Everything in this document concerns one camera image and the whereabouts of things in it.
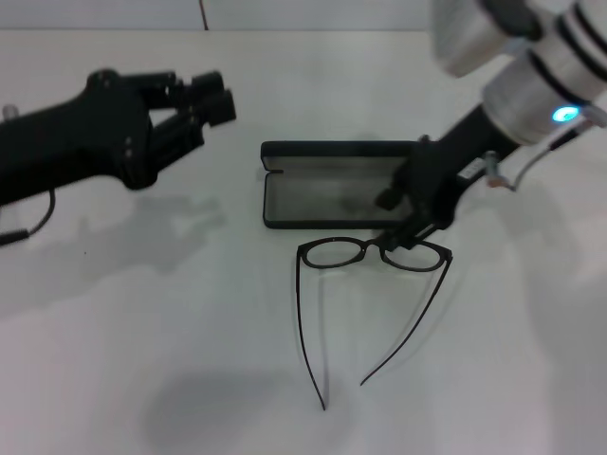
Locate black glasses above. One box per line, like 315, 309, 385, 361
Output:
294, 236, 454, 412

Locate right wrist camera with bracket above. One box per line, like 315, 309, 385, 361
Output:
429, 0, 544, 80

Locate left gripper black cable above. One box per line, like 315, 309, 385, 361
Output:
0, 188, 58, 246

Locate black glasses case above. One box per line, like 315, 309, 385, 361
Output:
260, 138, 418, 231

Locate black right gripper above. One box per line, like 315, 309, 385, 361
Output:
373, 104, 512, 254

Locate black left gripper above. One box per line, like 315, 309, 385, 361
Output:
0, 68, 238, 208

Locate right gripper grey cable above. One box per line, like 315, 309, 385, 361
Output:
483, 113, 592, 193

